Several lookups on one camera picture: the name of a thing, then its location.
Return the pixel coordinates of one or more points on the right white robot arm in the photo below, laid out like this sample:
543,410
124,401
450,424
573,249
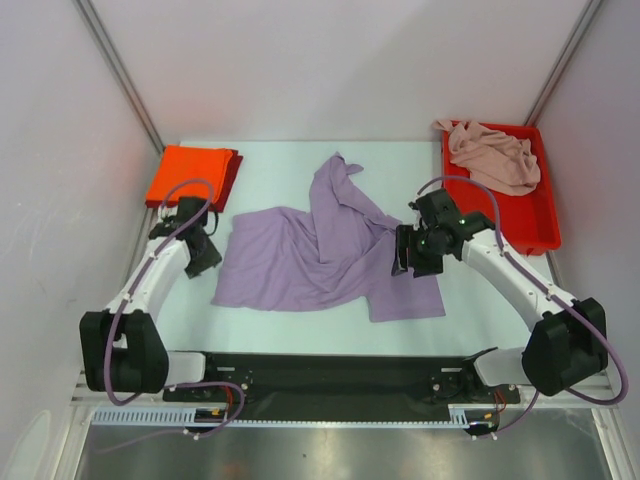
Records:
566,334

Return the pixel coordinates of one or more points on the aluminium corner post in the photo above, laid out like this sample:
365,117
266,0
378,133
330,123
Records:
578,34
112,58

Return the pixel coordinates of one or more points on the crumpled pink t-shirt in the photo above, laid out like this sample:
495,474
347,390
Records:
493,158

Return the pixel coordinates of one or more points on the folded dark red t-shirt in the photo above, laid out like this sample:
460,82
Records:
231,185

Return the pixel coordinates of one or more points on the right aluminium corner post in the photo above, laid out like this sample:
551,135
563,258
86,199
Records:
578,34

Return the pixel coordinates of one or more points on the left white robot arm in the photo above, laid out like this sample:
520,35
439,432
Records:
122,349

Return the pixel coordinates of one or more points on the left aluminium corner post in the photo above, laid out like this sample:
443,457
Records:
112,58

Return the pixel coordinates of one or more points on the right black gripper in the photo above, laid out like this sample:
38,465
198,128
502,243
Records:
412,250

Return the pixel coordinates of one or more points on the purple t-shirt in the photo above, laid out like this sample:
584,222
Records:
287,260

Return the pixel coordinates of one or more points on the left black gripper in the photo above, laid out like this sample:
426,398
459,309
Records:
211,258

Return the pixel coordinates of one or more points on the aluminium frame rail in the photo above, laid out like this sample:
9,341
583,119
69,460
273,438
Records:
596,387

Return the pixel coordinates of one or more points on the white slotted cable duct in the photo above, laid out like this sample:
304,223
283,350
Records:
447,417

